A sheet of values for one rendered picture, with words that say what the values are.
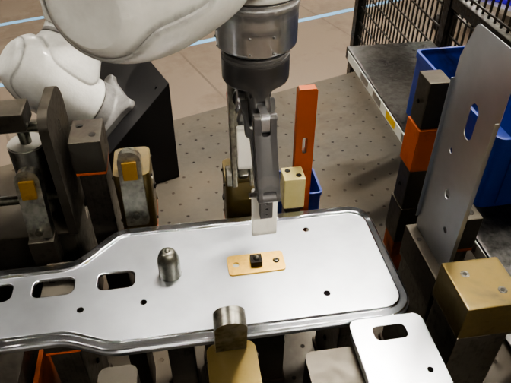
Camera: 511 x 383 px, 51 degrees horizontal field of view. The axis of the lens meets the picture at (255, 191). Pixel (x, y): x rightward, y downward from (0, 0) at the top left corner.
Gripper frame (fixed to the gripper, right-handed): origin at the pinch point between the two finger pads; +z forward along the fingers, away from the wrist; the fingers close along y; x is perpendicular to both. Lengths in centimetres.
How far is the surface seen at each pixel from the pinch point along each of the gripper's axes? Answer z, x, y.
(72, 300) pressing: 13.7, -26.0, 3.0
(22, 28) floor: 113, -121, -352
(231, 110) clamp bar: -3.8, -1.3, -14.5
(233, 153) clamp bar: 3.2, -1.3, -13.4
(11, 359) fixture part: 26.4, -37.8, 2.1
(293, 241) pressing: 13.7, 6.4, -3.6
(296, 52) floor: 113, 72, -280
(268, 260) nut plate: 13.4, 2.0, 0.0
